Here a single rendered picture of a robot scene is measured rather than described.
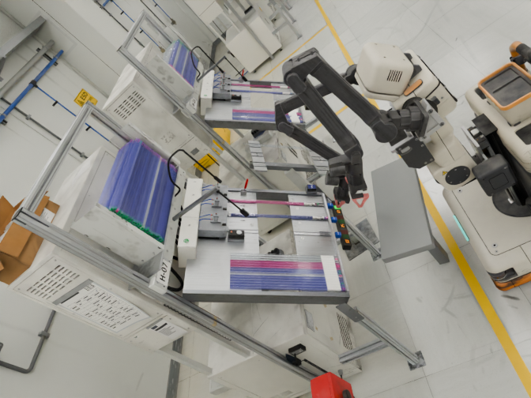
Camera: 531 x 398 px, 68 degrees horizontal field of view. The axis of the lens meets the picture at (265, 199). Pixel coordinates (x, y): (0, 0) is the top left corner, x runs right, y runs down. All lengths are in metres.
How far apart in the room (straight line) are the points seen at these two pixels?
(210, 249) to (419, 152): 1.00
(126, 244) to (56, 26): 3.53
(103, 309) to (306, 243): 0.95
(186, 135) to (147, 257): 1.37
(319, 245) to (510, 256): 0.87
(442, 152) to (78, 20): 3.92
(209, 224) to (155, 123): 1.18
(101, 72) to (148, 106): 2.18
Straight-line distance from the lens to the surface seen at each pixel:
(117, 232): 1.62
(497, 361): 2.26
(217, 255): 1.83
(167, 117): 2.83
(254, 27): 6.27
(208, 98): 2.94
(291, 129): 1.77
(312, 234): 2.00
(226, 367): 2.26
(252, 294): 1.70
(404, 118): 1.44
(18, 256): 1.75
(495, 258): 2.14
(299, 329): 2.01
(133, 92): 2.80
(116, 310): 1.83
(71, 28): 4.85
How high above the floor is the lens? 2.09
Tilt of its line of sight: 32 degrees down
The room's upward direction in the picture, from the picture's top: 49 degrees counter-clockwise
